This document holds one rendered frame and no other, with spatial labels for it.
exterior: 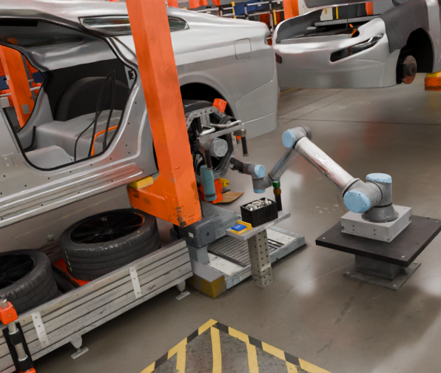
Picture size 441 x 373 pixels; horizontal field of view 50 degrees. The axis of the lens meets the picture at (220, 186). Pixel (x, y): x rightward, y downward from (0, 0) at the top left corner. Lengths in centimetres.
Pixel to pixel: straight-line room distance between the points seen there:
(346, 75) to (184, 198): 308
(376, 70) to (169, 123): 321
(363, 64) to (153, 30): 318
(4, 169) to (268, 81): 218
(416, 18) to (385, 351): 405
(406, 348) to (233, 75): 228
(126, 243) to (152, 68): 109
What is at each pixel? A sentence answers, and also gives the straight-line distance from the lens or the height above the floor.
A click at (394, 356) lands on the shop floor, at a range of 268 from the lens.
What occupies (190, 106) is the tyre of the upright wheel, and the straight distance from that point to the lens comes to 350.
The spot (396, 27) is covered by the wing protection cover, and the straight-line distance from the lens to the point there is 563.
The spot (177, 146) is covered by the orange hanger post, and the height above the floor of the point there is 104.
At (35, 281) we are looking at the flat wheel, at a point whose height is 48.
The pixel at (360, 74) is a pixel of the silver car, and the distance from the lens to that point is 552.
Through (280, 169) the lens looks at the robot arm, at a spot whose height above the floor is 62.
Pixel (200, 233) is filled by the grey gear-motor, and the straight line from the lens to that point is 329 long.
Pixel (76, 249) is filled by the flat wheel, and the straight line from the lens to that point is 311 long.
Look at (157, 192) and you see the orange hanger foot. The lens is 317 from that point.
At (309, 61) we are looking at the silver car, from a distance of 572.
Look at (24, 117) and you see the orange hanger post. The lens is 533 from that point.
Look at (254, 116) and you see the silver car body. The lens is 396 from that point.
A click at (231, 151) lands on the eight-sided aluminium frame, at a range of 368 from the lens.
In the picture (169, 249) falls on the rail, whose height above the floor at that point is 38.
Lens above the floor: 171
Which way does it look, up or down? 19 degrees down
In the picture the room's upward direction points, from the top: 9 degrees counter-clockwise
